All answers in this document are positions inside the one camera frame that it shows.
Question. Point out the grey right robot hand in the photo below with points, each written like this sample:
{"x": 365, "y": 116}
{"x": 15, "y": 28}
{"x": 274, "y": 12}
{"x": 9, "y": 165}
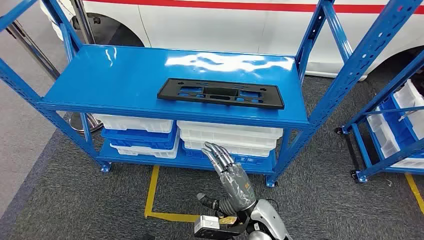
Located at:
{"x": 238, "y": 185}

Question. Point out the black plastic panel part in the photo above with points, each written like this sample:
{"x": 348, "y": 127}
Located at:
{"x": 185, "y": 89}

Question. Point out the large blue metal shelf rack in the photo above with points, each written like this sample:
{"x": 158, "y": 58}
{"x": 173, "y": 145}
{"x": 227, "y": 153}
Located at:
{"x": 116, "y": 82}

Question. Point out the white plastic tray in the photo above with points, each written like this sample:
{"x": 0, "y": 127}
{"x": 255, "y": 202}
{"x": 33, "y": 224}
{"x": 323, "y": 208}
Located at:
{"x": 132, "y": 123}
{"x": 145, "y": 152}
{"x": 228, "y": 140}
{"x": 251, "y": 151}
{"x": 228, "y": 129}

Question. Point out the yellow floor tape outline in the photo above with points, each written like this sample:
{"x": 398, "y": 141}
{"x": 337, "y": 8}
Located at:
{"x": 150, "y": 198}

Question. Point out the white plastic bin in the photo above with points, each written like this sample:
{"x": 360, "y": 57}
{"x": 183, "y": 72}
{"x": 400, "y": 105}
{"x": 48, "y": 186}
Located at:
{"x": 386, "y": 142}
{"x": 409, "y": 96}
{"x": 410, "y": 164}

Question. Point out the blue metal rack with bins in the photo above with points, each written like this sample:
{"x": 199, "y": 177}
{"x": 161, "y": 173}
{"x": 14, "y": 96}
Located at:
{"x": 391, "y": 159}

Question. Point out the white car with red stripe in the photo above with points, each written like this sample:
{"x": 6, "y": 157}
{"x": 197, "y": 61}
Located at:
{"x": 215, "y": 26}

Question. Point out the blue plastic bin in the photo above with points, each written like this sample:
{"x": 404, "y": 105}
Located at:
{"x": 397, "y": 129}

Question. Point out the yellow floor tape strip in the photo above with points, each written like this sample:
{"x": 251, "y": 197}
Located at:
{"x": 415, "y": 192}

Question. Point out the grey metal bar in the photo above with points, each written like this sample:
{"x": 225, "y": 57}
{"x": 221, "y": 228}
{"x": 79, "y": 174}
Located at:
{"x": 33, "y": 49}

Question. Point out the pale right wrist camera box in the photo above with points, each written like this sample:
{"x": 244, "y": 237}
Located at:
{"x": 207, "y": 224}

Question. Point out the chrome stanchion post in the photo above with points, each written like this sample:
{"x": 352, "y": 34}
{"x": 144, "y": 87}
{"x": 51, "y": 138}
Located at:
{"x": 82, "y": 20}

